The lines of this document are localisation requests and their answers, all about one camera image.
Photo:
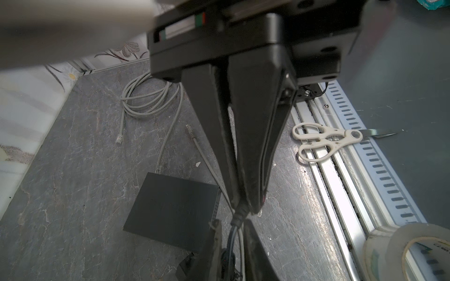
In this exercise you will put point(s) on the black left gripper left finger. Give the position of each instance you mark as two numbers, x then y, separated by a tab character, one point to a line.
207	266

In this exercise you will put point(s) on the white handled scissors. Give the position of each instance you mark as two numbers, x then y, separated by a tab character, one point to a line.
316	136

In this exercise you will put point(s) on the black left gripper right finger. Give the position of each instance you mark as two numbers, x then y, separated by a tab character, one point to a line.
257	264

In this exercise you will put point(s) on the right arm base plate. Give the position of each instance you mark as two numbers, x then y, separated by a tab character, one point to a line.
310	92

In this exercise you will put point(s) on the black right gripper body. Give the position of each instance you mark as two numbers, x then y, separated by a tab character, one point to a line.
316	34

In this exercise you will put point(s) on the clear tape roll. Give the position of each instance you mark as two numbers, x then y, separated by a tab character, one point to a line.
414	252

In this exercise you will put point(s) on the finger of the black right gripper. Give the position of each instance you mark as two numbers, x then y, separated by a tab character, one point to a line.
208	92
262	87

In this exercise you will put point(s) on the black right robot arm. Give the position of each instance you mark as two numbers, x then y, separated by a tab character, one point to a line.
46	32

